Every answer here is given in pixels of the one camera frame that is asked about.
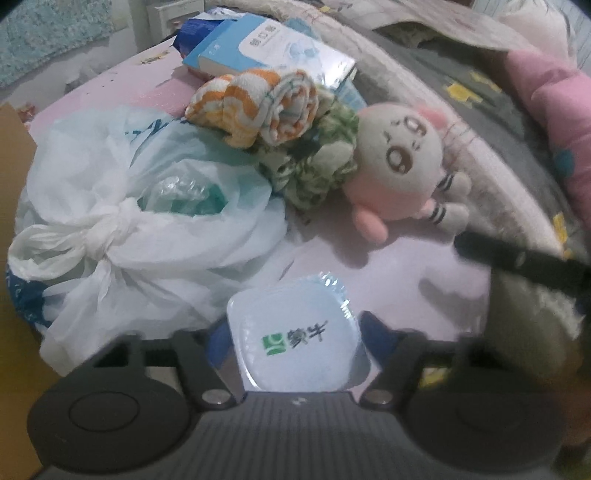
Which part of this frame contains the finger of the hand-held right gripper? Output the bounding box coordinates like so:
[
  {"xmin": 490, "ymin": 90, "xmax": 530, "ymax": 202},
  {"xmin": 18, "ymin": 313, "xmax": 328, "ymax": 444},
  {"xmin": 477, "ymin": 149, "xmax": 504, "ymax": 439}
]
[{"xmin": 455, "ymin": 231, "xmax": 591, "ymax": 297}]

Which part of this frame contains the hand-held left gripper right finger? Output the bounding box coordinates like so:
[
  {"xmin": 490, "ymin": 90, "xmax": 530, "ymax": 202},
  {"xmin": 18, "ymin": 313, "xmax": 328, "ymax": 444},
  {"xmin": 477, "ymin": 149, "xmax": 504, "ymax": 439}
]
[{"xmin": 358, "ymin": 310, "xmax": 468, "ymax": 408}]

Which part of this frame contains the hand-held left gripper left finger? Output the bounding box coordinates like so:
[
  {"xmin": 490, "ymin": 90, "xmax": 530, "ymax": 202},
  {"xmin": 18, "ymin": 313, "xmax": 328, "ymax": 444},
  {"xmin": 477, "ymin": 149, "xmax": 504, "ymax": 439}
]
[{"xmin": 90, "ymin": 323, "xmax": 241, "ymax": 411}]

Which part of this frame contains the white yogurt cup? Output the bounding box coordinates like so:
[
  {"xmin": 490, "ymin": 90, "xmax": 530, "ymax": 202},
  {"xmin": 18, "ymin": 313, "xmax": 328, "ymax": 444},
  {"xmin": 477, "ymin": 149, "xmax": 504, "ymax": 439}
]
[{"xmin": 226, "ymin": 272, "xmax": 372, "ymax": 393}]

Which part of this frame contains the pink plush doll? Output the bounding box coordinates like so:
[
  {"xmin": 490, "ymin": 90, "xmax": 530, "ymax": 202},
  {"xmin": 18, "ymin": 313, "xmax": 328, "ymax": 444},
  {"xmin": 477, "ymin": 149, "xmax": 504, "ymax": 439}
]
[{"xmin": 339, "ymin": 102, "xmax": 472, "ymax": 243}]

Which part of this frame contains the green floral cloth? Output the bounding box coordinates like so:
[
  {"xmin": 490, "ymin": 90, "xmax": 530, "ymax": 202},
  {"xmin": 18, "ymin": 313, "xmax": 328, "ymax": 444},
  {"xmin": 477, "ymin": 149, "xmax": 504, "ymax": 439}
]
[{"xmin": 252, "ymin": 88, "xmax": 361, "ymax": 213}]

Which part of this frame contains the cardboard box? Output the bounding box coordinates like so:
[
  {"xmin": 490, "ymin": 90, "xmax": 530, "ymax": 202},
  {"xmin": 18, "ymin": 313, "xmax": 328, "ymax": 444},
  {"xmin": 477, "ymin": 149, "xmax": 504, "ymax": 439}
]
[{"xmin": 0, "ymin": 104, "xmax": 61, "ymax": 480}]

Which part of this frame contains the orange striped white towel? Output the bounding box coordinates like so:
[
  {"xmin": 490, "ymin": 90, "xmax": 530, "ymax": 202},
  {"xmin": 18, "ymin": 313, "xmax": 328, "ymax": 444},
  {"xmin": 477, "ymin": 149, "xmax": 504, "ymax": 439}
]
[{"xmin": 185, "ymin": 68, "xmax": 319, "ymax": 148}]

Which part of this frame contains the blue bandage box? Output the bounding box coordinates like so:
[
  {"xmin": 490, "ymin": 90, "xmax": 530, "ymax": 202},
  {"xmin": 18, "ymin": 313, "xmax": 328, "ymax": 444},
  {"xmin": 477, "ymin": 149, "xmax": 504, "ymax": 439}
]
[{"xmin": 181, "ymin": 13, "xmax": 358, "ymax": 90}]

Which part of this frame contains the dark blue packet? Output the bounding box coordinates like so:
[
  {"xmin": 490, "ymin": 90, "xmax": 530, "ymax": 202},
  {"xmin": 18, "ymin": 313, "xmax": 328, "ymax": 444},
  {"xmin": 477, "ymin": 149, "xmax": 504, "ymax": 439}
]
[{"xmin": 173, "ymin": 11, "xmax": 245, "ymax": 54}]

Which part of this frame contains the pink pillow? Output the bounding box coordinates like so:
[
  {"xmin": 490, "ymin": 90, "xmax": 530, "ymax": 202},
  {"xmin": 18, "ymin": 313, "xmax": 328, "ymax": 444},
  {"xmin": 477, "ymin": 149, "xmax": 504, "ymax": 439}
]
[{"xmin": 503, "ymin": 48, "xmax": 591, "ymax": 204}]

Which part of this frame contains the blue printed plastic bag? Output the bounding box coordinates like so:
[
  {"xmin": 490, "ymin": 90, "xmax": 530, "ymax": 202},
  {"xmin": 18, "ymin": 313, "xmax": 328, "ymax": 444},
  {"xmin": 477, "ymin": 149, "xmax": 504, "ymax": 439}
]
[{"xmin": 6, "ymin": 268, "xmax": 54, "ymax": 330}]

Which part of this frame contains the white knotted plastic bag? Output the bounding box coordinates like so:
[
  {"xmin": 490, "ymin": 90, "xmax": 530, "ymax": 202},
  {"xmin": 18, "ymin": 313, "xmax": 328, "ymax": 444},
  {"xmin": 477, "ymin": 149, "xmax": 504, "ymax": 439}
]
[{"xmin": 7, "ymin": 105, "xmax": 289, "ymax": 374}]

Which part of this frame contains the beige printed sheet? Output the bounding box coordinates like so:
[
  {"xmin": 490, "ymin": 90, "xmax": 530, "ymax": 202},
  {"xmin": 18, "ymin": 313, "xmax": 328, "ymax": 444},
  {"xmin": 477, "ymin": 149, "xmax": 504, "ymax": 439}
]
[{"xmin": 208, "ymin": 0, "xmax": 578, "ymax": 51}]

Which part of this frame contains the white water dispenser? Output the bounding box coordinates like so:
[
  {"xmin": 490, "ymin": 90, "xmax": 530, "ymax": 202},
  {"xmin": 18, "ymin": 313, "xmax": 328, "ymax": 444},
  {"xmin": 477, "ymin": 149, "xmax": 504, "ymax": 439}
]
[{"xmin": 150, "ymin": 2, "xmax": 204, "ymax": 44}]

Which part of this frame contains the teal floral cloth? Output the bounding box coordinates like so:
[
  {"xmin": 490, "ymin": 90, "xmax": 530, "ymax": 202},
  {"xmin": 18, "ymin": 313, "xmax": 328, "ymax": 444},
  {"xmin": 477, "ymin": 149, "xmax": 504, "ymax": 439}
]
[{"xmin": 0, "ymin": 0, "xmax": 134, "ymax": 88}]

